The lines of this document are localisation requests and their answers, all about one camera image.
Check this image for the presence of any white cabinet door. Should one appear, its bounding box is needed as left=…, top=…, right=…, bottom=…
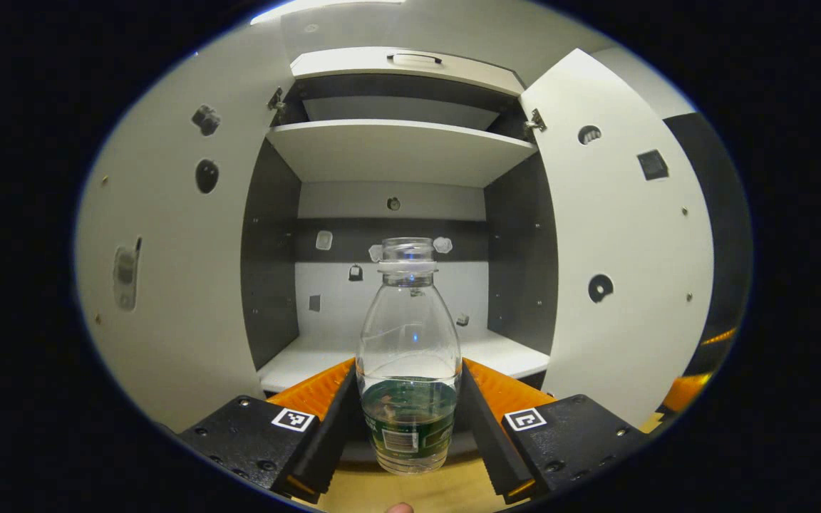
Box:
left=520, top=48, right=716, bottom=428
left=74, top=21, right=297, bottom=435

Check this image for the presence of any ceiling light panel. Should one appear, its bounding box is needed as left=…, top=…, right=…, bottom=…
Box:
left=250, top=0, right=408, bottom=26

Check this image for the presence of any white cabinet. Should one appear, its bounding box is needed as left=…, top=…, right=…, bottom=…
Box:
left=239, top=46, right=561, bottom=400

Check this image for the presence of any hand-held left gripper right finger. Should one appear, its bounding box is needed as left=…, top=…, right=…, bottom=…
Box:
left=459, top=356, right=654, bottom=504

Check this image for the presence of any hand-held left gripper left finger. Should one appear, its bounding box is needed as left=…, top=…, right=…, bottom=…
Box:
left=177, top=356, right=360, bottom=503

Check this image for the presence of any clear plastic bottle green label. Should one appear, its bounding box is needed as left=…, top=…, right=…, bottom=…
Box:
left=356, top=237, right=463, bottom=476

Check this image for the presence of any white cabinet drawer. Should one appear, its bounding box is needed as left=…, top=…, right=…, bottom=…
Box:
left=289, top=46, right=527, bottom=97

